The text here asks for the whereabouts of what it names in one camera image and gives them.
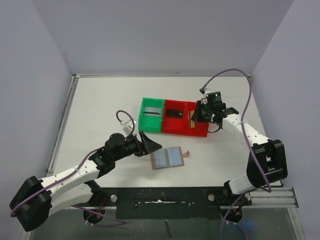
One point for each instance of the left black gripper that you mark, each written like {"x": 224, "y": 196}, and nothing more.
{"x": 148, "y": 146}

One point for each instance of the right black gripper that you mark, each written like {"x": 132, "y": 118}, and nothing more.
{"x": 200, "y": 114}

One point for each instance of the gold card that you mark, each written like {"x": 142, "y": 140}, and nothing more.
{"x": 191, "y": 122}

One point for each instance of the tan leather card holder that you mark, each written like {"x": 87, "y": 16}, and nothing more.
{"x": 168, "y": 158}

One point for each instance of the red double plastic bin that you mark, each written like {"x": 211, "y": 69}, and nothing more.
{"x": 180, "y": 126}

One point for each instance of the green plastic bin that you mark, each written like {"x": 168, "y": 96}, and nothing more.
{"x": 150, "y": 124}

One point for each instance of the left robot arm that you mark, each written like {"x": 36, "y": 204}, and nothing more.
{"x": 38, "y": 199}

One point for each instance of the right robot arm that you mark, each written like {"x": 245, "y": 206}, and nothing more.
{"x": 267, "y": 161}

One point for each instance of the black card in red bin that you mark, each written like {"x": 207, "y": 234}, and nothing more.
{"x": 174, "y": 113}

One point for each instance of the silver card in green bin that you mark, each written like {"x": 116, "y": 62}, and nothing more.
{"x": 152, "y": 111}

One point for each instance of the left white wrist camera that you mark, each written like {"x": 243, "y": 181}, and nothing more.
{"x": 128, "y": 126}

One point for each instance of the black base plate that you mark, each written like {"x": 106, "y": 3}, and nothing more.
{"x": 177, "y": 211}

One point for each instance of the aluminium left rail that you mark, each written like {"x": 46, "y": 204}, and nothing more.
{"x": 62, "y": 125}

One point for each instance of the aluminium rail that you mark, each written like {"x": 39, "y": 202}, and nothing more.
{"x": 62, "y": 125}
{"x": 272, "y": 197}

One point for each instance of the aluminium front rail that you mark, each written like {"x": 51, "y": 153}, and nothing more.
{"x": 272, "y": 197}

